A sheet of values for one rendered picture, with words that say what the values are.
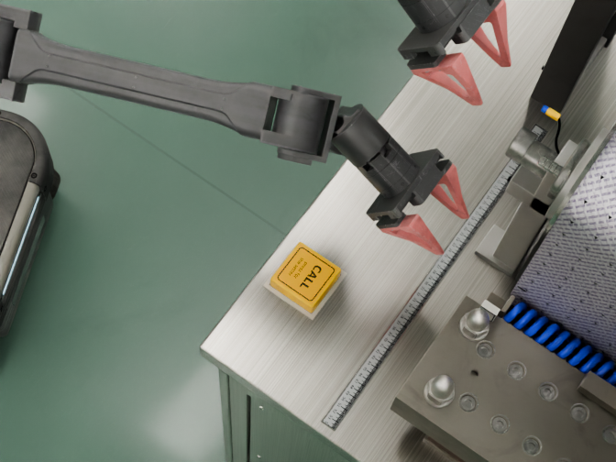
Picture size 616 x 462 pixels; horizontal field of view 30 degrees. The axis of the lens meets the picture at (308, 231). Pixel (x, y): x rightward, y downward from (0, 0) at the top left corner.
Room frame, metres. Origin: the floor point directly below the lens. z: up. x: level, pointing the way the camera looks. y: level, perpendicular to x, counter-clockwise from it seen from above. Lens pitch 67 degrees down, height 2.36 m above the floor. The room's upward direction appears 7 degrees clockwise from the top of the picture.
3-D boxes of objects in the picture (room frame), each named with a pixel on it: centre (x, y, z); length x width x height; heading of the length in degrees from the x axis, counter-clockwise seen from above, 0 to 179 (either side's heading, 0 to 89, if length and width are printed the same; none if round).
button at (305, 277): (0.55, 0.00, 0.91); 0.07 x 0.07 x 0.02; 61
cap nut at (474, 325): (0.47, -0.22, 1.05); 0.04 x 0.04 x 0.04
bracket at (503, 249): (0.63, -0.27, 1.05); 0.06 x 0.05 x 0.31; 61
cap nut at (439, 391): (0.38, -0.18, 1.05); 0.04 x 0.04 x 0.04
